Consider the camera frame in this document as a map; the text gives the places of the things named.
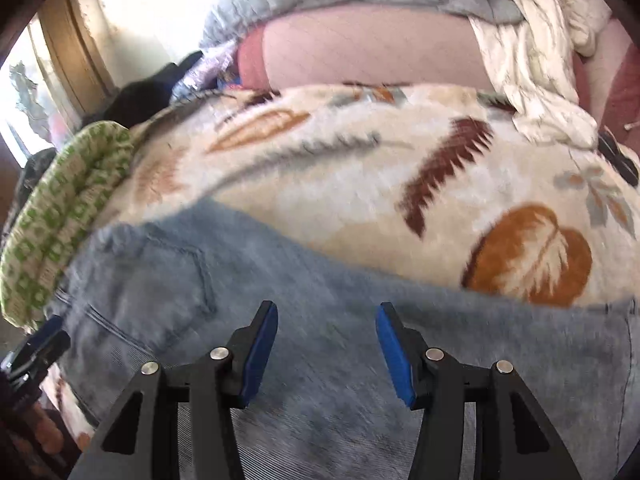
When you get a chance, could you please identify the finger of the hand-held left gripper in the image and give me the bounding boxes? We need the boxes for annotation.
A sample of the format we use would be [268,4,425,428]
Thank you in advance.
[0,314,72,391]

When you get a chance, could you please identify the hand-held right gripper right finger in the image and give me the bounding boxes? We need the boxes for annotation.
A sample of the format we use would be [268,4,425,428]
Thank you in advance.
[376,302,583,480]

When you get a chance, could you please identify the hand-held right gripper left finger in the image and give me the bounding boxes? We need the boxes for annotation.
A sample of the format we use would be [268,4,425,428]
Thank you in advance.
[67,301,278,480]

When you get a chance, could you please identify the blue denim pants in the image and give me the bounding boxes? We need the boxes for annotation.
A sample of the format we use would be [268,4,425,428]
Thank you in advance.
[47,200,640,480]

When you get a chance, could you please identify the green patterned cloth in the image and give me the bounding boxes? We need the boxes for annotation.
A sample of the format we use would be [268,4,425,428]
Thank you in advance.
[0,121,135,331]

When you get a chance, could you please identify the leaf print fleece blanket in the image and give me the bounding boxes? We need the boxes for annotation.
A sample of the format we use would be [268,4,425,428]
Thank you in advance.
[37,82,640,446]

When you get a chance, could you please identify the black cloth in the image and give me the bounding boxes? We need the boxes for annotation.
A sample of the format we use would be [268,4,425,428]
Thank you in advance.
[97,62,201,128]

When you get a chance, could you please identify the purple patterned cloth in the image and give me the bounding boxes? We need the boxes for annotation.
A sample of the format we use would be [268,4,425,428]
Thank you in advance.
[170,42,241,103]

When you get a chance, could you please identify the black plastic object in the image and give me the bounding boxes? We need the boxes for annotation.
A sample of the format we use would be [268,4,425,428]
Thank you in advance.
[597,127,640,186]

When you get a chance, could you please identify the white floral cloth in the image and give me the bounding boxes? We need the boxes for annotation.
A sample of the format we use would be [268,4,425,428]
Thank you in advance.
[470,0,613,148]

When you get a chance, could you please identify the wooden door frame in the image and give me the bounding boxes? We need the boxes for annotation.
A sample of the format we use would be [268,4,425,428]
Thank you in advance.
[30,0,118,116]

